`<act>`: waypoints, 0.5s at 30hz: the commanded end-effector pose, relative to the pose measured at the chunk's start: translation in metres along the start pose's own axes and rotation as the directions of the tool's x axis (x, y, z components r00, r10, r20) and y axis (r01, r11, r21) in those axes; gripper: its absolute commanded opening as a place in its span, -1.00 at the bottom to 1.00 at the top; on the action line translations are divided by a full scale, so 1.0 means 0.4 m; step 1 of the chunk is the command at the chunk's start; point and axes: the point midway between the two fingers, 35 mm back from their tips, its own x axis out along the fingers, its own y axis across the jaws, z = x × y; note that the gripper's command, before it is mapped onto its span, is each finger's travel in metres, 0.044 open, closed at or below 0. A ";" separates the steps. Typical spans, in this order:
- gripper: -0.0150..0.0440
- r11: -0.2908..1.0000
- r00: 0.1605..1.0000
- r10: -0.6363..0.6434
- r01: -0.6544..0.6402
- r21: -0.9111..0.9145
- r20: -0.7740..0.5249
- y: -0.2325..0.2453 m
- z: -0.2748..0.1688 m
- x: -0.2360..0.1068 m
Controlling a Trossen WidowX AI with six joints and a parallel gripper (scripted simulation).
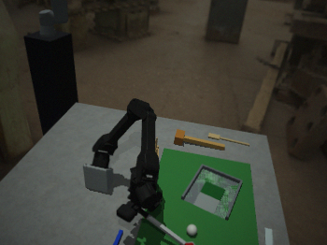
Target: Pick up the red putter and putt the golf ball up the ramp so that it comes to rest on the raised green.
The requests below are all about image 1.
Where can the wooden mallet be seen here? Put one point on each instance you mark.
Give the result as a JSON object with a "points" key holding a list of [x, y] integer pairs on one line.
{"points": [[179, 138]]}

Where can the blue long bar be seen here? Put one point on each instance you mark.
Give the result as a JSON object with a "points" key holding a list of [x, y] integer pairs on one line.
{"points": [[117, 240]]}

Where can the white golf ball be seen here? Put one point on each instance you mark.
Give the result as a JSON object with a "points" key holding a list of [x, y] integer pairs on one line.
{"points": [[191, 229]]}

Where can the green putting mat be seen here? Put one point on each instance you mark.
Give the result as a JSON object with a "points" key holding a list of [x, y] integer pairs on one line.
{"points": [[177, 169]]}

